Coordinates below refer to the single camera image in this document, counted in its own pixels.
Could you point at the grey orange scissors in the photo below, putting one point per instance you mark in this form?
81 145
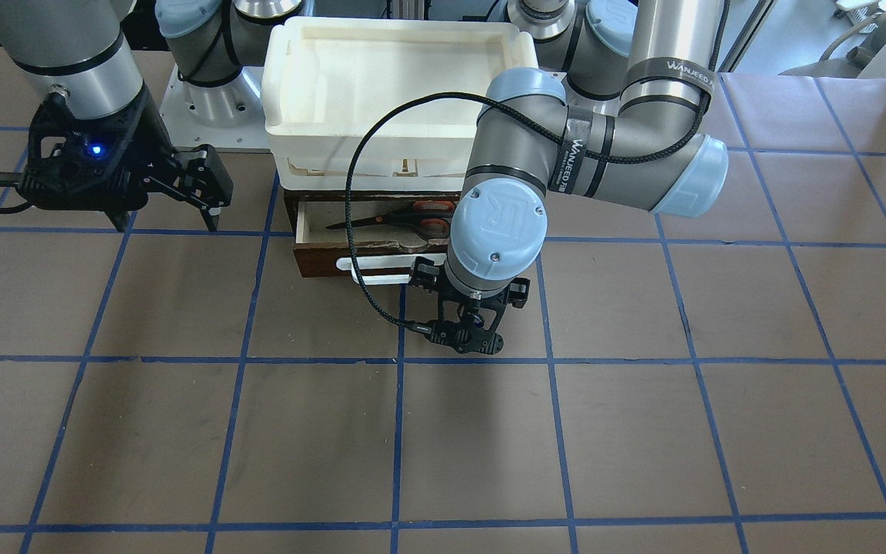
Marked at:
430 219

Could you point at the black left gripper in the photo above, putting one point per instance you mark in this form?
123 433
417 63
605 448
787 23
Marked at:
423 274

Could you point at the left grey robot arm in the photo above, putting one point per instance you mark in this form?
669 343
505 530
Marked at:
612 113

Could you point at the wooden drawer with white handle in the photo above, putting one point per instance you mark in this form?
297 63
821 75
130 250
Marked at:
381 249

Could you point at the white plastic crate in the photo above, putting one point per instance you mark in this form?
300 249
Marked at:
326 82

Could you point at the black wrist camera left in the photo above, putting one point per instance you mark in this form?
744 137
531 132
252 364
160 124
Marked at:
463 336

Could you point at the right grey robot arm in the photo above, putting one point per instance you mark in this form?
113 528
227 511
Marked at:
99 54

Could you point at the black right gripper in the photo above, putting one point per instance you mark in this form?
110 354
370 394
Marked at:
149 131

